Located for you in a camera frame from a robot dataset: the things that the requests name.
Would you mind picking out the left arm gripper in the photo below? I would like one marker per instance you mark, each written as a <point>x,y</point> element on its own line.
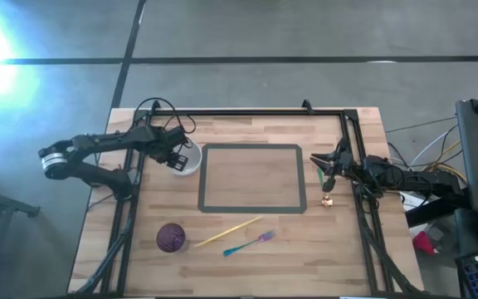
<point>168,139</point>

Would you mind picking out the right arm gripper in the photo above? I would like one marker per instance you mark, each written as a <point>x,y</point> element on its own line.
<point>344,162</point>

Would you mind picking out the white round bowl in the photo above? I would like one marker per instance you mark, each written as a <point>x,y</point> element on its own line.
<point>194,160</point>

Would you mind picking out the purple translucent cup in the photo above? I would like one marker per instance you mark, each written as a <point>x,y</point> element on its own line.
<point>171,237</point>

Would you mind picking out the yellow straw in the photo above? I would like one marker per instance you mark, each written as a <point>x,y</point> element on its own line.
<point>228,231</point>

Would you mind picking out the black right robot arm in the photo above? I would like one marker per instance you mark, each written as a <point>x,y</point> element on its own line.
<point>413,178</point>

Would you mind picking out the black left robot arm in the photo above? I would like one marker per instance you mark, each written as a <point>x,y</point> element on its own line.
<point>98,141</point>

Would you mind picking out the black table clamp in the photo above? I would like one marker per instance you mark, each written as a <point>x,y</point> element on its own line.
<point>307,106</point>
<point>155,106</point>

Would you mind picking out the tan mat with grey border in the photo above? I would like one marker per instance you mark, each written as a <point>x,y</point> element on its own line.
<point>251,178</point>

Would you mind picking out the white box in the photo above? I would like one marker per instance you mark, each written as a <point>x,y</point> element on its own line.
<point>413,202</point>

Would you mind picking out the black floor bar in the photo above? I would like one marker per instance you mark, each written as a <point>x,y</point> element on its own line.
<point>434,209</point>

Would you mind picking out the red object on floor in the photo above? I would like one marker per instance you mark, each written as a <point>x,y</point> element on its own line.
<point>423,243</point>

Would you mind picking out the black stand leg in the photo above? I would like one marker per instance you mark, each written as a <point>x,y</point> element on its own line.
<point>2,203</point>

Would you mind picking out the black aluminium table frame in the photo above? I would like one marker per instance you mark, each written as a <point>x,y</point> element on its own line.
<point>243,112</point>

